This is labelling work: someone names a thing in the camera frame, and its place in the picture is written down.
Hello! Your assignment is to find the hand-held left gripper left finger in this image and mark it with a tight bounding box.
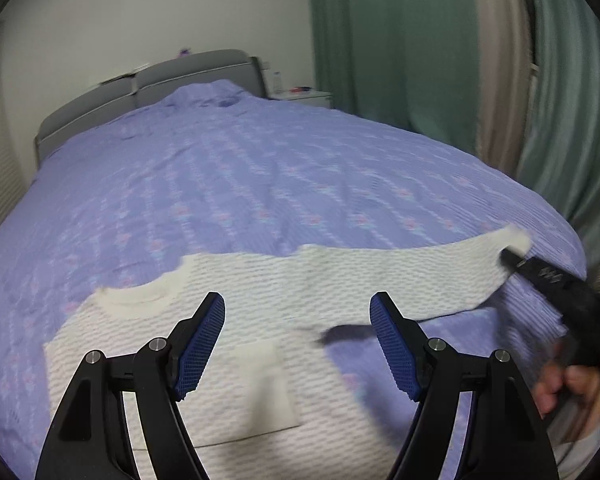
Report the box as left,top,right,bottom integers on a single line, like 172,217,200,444
34,291,227,480

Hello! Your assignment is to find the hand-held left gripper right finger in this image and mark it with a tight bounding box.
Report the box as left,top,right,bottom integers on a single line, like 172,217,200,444
369,291,561,480

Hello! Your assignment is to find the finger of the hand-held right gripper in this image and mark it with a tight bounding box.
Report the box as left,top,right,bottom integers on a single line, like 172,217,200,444
499,246,583,307

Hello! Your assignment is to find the white dotted small shirt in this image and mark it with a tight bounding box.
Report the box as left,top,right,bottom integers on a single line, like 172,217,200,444
44,224,533,480

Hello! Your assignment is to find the person's right forearm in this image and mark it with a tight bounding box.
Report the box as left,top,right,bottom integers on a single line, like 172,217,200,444
549,400,600,480

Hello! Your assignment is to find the person's right hand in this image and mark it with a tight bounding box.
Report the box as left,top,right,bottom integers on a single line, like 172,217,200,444
534,356,600,423

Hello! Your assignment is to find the green curtain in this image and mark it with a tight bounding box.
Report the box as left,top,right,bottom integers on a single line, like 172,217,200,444
306,0,482,153
516,0,600,273

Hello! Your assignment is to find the purple floral bed sheet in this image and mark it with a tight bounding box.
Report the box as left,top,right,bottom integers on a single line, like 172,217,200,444
0,80,588,480

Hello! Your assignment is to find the beige curtain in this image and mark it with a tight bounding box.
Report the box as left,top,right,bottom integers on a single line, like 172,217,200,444
467,0,537,177

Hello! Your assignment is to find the white nightstand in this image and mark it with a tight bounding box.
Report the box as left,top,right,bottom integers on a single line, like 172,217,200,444
270,89,333,110

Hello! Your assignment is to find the grey bed headboard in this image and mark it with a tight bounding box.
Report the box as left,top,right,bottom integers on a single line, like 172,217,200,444
34,49,268,168

